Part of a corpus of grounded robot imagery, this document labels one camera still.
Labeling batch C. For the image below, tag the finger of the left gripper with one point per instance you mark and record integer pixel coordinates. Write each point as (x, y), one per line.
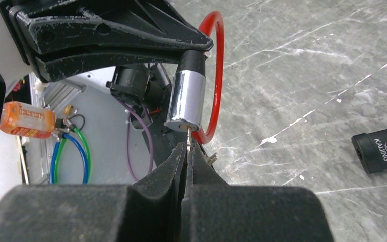
(60, 39)

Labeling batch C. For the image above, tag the blue tube loop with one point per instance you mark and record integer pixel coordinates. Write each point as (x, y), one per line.
(70, 165)

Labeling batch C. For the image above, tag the green tube loop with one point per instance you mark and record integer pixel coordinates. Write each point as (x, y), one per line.
(82, 148)

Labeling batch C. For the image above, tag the red cable lock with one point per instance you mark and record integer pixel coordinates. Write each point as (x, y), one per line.
(188, 91)

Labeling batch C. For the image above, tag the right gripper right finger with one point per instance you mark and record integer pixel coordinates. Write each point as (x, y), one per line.
(213, 210)

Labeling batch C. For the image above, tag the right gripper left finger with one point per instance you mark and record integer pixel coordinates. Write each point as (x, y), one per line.
(148, 210)

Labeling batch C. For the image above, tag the black padlock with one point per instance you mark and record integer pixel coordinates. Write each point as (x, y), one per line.
(371, 149)

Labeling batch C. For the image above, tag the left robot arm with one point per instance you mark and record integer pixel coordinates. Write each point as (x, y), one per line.
(130, 82)

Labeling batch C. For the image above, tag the aluminium frame rail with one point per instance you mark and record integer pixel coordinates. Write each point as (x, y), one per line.
(41, 154)

